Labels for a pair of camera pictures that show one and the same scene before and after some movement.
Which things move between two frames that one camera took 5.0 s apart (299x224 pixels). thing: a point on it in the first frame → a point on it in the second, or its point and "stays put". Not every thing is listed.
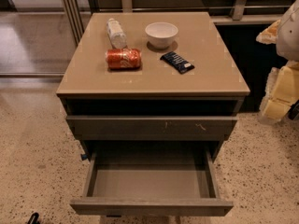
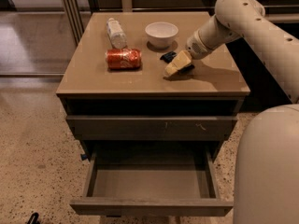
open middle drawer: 151,182 stays put
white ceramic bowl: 161,35 stays put
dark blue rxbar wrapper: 177,63 stays put
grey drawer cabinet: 150,98 stays put
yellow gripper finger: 269,35 → 170,69
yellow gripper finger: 275,109 → 181,60
